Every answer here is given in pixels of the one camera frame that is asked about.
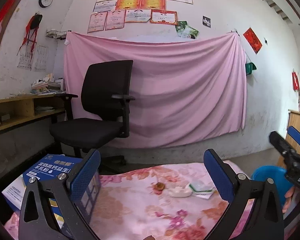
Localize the green white leaflet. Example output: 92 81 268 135
189 181 216 200

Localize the brown fruit peel scrap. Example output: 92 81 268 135
154 182 165 191

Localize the blue plastic bucket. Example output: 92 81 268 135
251 165 293 206

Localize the blue product box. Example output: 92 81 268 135
1 153 102 238

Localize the wooden cabinet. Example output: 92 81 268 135
285 110 300 154

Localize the white crumpled tissue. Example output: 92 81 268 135
168 187 192 198

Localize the floral pink tablecloth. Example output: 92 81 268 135
3 160 256 240

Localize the pink hanging sheet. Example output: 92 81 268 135
64 33 247 148

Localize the black office chair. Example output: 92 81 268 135
50 60 135 157

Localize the wooden low shelf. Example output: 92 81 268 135
0 94 65 135

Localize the stack of papers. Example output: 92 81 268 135
31 73 65 94

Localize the green hanging dustpan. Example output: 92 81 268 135
245 62 257 75

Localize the red hanging tassel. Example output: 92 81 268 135
18 13 43 60

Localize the red framed certificate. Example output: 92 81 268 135
150 9 178 25

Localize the red wall ornament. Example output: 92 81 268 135
292 70 300 91

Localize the red diamond wall poster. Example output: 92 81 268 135
243 28 262 54

